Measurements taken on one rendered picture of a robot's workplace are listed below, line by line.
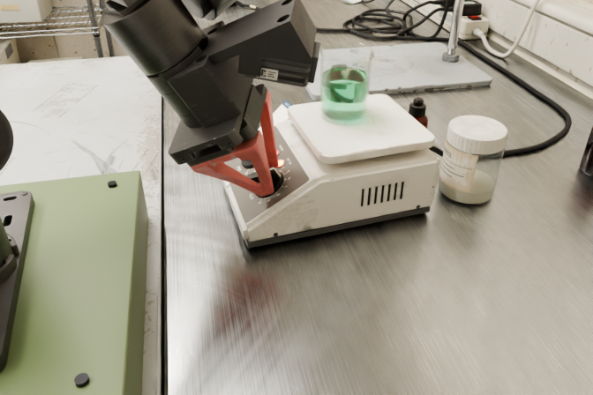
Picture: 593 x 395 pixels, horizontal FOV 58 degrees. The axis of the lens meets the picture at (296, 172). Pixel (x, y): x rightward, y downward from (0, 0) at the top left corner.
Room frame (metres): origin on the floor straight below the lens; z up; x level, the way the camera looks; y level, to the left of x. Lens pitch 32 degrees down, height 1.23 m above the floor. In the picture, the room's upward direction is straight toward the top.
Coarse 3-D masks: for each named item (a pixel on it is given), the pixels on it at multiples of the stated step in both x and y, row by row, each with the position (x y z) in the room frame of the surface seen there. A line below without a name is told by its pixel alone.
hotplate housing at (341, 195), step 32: (288, 128) 0.51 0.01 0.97; (384, 160) 0.44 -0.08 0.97; (416, 160) 0.44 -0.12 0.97; (320, 192) 0.41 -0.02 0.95; (352, 192) 0.42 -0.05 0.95; (384, 192) 0.43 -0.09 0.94; (416, 192) 0.44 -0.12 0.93; (256, 224) 0.39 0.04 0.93; (288, 224) 0.40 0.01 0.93; (320, 224) 0.41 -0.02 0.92; (352, 224) 0.42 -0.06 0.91
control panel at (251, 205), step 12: (276, 132) 0.51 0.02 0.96; (276, 144) 0.49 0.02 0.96; (288, 156) 0.46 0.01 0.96; (240, 168) 0.48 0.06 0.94; (252, 168) 0.47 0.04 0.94; (276, 168) 0.45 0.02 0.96; (288, 168) 0.44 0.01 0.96; (300, 168) 0.43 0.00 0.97; (288, 180) 0.43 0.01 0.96; (300, 180) 0.42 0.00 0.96; (240, 192) 0.44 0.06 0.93; (252, 192) 0.43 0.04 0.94; (276, 192) 0.42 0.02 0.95; (288, 192) 0.41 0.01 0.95; (240, 204) 0.42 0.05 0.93; (252, 204) 0.41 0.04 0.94; (264, 204) 0.41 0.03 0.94; (252, 216) 0.40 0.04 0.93
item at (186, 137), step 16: (176, 64) 0.38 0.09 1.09; (160, 80) 0.38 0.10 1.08; (176, 96) 0.38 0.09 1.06; (176, 112) 0.39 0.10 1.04; (192, 128) 0.39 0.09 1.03; (208, 128) 0.38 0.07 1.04; (224, 128) 0.37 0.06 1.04; (176, 144) 0.38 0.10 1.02; (192, 144) 0.37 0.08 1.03; (208, 144) 0.36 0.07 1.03; (224, 144) 0.36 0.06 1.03; (176, 160) 0.37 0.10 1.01
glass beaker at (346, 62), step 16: (320, 48) 0.51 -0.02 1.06; (336, 48) 0.53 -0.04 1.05; (352, 48) 0.53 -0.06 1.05; (368, 48) 0.51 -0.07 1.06; (320, 64) 0.50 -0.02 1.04; (336, 64) 0.48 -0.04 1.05; (352, 64) 0.48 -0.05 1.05; (368, 64) 0.49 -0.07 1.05; (320, 80) 0.50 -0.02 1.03; (336, 80) 0.48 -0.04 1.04; (352, 80) 0.48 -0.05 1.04; (368, 80) 0.49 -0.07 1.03; (320, 96) 0.50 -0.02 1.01; (336, 96) 0.48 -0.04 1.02; (352, 96) 0.48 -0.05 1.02; (368, 96) 0.50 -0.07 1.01; (320, 112) 0.50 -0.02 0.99; (336, 112) 0.48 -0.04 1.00; (352, 112) 0.48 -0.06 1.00
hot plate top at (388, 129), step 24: (384, 96) 0.55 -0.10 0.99; (312, 120) 0.49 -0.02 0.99; (384, 120) 0.49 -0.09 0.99; (408, 120) 0.49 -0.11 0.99; (312, 144) 0.44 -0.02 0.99; (336, 144) 0.44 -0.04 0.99; (360, 144) 0.44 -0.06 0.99; (384, 144) 0.44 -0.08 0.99; (408, 144) 0.44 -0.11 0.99; (432, 144) 0.45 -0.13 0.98
